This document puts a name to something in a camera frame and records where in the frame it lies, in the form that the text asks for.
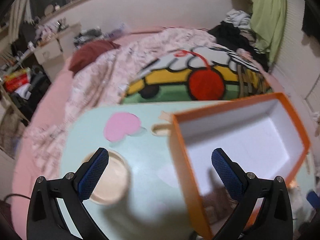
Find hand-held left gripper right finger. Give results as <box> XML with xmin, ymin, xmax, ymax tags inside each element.
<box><xmin>211</xmin><ymin>148</ymin><xmax>293</xmax><ymax>240</ymax></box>

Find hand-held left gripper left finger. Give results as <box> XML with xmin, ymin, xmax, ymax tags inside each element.
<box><xmin>26</xmin><ymin>147</ymin><xmax>110</xmax><ymax>240</ymax></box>

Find orange cardboard box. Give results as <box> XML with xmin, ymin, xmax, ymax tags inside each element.
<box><xmin>169</xmin><ymin>92</ymin><xmax>312</xmax><ymax>240</ymax></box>

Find mint green desktop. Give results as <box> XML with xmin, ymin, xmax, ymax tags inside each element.
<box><xmin>59</xmin><ymin>100</ymin><xmax>315</xmax><ymax>240</ymax></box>

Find pink bed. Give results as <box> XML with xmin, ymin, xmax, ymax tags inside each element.
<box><xmin>11</xmin><ymin>30</ymin><xmax>163</xmax><ymax>235</ymax></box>

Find small blue object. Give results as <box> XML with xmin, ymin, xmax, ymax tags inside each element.
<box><xmin>306</xmin><ymin>191</ymin><xmax>320</xmax><ymax>209</ymax></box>

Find cartoon printed blanket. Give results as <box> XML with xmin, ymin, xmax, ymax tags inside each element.
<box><xmin>121</xmin><ymin>45</ymin><xmax>274</xmax><ymax>104</ymax></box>

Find dark clothes pile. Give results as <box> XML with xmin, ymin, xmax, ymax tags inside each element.
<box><xmin>10</xmin><ymin>65</ymin><xmax>52</xmax><ymax>120</ymax></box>

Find pink floral quilt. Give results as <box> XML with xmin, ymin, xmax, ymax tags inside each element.
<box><xmin>17</xmin><ymin>27</ymin><xmax>218</xmax><ymax>165</ymax></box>

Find red packet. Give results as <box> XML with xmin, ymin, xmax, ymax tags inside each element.
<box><xmin>4</xmin><ymin>70</ymin><xmax>29</xmax><ymax>93</ymax></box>

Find dark red pillow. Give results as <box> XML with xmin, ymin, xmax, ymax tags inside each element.
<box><xmin>68</xmin><ymin>41</ymin><xmax>120</xmax><ymax>74</ymax></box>

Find white bedside cabinet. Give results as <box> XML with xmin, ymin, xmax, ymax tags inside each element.
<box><xmin>32</xmin><ymin>22</ymin><xmax>82</xmax><ymax>73</ymax></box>

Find black white striped clothes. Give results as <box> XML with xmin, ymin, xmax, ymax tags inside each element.
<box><xmin>74</xmin><ymin>29</ymin><xmax>103</xmax><ymax>47</ymax></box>

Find lavender patterned cloth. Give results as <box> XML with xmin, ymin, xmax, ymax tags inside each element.
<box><xmin>105</xmin><ymin>24</ymin><xmax>125</xmax><ymax>39</ymax></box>

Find pile of black clothes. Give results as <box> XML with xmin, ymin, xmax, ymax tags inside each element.
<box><xmin>207</xmin><ymin>22</ymin><xmax>270</xmax><ymax>72</ymax></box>

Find pile of white clothes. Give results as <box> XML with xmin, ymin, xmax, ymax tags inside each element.
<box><xmin>224</xmin><ymin>9</ymin><xmax>252</xmax><ymax>27</ymax></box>

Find green hanging garment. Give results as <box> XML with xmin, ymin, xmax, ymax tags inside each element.
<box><xmin>250</xmin><ymin>0</ymin><xmax>287</xmax><ymax>64</ymax></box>

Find black cable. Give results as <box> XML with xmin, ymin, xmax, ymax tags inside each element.
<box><xmin>4</xmin><ymin>193</ymin><xmax>32</xmax><ymax>202</ymax></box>

